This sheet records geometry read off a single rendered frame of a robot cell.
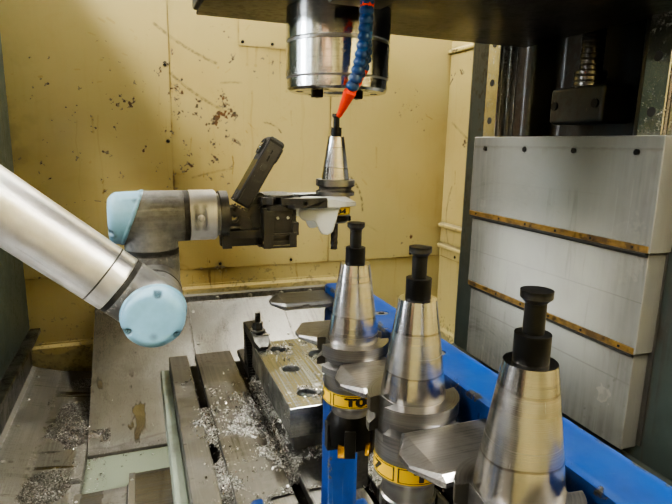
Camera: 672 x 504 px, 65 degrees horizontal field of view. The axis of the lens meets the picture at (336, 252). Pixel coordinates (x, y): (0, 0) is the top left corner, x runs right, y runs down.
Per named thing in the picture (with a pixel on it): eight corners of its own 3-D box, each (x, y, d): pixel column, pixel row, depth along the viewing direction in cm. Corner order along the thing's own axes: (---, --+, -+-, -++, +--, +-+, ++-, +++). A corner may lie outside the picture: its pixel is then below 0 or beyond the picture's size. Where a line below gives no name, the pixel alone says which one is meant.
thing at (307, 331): (305, 348, 49) (305, 340, 48) (289, 329, 53) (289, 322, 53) (375, 340, 51) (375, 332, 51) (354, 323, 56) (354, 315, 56)
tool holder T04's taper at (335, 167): (352, 180, 84) (353, 136, 83) (324, 180, 83) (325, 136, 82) (345, 178, 89) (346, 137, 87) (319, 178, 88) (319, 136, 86)
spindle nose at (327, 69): (403, 90, 78) (407, 2, 75) (294, 85, 74) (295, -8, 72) (370, 99, 93) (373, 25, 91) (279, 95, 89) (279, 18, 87)
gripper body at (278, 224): (288, 238, 89) (215, 242, 85) (288, 187, 87) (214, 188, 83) (302, 247, 82) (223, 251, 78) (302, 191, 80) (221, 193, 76)
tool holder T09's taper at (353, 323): (385, 344, 45) (389, 267, 44) (336, 349, 44) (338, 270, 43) (367, 327, 50) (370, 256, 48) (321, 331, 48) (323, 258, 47)
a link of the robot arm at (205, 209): (185, 187, 82) (190, 192, 74) (215, 187, 83) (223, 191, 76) (187, 235, 83) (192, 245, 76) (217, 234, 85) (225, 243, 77)
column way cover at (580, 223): (619, 455, 87) (664, 135, 77) (458, 350, 131) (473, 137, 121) (641, 450, 89) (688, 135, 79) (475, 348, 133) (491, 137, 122)
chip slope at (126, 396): (81, 503, 115) (71, 391, 110) (99, 376, 177) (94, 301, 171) (439, 434, 146) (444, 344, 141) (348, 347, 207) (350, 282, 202)
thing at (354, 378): (349, 403, 38) (350, 393, 38) (325, 373, 43) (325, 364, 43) (434, 390, 41) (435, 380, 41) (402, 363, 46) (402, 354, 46)
